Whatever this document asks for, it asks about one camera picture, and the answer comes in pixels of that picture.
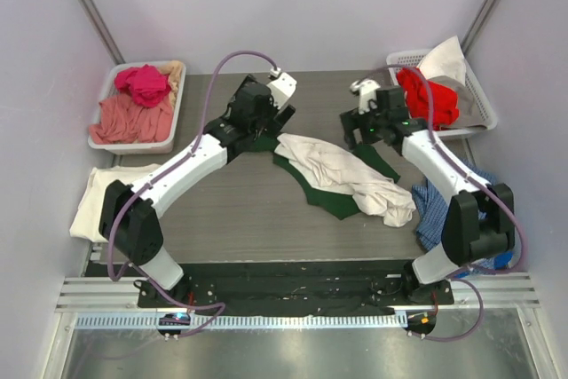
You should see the salmon pink t-shirt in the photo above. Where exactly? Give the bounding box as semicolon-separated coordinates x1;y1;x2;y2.
89;93;173;145

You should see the white and green t-shirt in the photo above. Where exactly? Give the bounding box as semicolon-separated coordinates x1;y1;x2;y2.
249;133;416;228

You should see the solid blue garment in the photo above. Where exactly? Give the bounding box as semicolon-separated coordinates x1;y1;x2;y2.
493;251;514;270

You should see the grey white garment in basket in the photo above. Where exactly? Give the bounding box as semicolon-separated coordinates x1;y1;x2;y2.
418;36;481;129

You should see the folded cream t-shirt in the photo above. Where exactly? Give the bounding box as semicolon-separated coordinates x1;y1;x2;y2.
69;163;160;243

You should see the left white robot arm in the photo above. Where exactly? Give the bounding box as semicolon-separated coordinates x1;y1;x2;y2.
99;73;296;307

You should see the red t-shirt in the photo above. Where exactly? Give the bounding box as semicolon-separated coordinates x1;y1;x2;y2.
396;68;460;130

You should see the blue plaid shirt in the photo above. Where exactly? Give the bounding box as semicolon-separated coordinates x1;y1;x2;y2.
411;161;499;269

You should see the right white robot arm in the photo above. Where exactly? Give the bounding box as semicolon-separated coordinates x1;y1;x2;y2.
340;79;516;304

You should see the slotted white cable duct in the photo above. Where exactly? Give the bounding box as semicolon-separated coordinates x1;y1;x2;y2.
75;312;407;331

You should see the magenta t-shirt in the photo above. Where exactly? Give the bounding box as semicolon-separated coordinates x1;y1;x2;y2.
114;65;170;108

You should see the beige garment in bin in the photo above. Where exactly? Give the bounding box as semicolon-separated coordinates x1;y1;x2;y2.
158;60;185;108

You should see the left grey plastic bin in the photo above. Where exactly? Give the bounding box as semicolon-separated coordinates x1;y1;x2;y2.
87;60;187;155

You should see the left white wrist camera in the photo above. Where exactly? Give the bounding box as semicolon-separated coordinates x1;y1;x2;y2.
266;67;297;110

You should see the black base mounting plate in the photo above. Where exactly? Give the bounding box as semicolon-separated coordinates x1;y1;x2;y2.
83;261;456;316

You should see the right white perforated basket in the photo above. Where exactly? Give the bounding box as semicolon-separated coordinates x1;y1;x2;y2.
386;49;498;139

